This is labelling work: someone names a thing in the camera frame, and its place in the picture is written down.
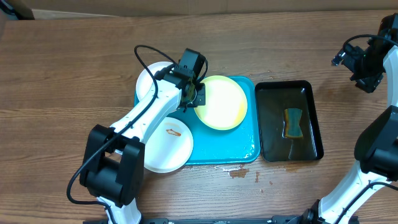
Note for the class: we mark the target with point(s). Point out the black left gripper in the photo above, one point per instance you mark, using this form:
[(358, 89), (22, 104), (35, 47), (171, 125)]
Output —
[(200, 99)]

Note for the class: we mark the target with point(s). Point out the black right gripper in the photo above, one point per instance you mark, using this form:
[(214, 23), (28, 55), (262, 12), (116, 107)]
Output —
[(369, 83)]

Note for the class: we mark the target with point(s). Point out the yellow plate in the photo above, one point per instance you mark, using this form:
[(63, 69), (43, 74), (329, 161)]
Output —
[(226, 103)]

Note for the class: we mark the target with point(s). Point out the white plate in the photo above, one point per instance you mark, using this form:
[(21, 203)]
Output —
[(144, 81), (169, 147)]

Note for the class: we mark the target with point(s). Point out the green yellow sponge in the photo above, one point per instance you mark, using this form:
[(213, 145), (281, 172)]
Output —
[(292, 118)]

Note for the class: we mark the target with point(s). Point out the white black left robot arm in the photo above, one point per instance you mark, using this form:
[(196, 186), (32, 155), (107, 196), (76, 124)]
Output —
[(113, 164)]

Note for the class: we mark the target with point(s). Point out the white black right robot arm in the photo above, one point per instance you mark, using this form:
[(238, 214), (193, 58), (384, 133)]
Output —
[(375, 151)]

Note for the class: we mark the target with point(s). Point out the blue plastic tray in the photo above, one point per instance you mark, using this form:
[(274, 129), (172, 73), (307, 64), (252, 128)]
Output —
[(238, 145)]

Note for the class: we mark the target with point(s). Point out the black water tray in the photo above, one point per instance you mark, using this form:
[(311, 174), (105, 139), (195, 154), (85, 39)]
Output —
[(272, 98)]

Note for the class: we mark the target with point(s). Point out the dark object top left corner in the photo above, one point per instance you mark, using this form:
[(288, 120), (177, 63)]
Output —
[(16, 10)]

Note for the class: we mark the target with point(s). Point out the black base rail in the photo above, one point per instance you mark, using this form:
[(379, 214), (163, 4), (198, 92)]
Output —
[(274, 220)]

